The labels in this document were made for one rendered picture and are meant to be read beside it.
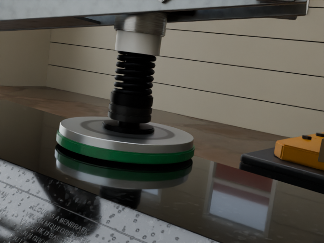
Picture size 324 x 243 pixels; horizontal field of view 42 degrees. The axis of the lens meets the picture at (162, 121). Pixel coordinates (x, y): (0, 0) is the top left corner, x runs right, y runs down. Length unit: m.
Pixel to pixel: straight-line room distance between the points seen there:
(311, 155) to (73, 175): 0.70
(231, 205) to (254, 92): 6.50
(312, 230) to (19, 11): 0.51
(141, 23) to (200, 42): 6.79
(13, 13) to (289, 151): 0.72
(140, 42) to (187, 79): 6.86
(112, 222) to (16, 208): 0.12
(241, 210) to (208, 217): 0.05
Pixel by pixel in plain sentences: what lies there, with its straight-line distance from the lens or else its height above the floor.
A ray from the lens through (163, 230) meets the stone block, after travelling 0.40.
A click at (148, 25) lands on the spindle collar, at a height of 1.00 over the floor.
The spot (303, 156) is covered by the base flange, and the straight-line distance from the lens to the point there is 1.09.
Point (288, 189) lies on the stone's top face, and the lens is 0.59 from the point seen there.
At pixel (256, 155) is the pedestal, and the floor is 0.74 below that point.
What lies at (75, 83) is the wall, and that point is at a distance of 9.12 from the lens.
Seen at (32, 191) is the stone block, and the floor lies 0.79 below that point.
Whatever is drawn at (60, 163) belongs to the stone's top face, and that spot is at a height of 0.80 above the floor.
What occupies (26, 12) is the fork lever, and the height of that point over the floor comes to 1.00.
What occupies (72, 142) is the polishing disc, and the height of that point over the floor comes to 0.82.
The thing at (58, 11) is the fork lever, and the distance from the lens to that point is 0.66.
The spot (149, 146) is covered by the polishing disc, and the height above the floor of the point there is 0.83.
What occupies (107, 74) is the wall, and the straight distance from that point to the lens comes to 8.53.
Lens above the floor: 0.95
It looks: 9 degrees down
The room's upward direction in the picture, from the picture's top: 8 degrees clockwise
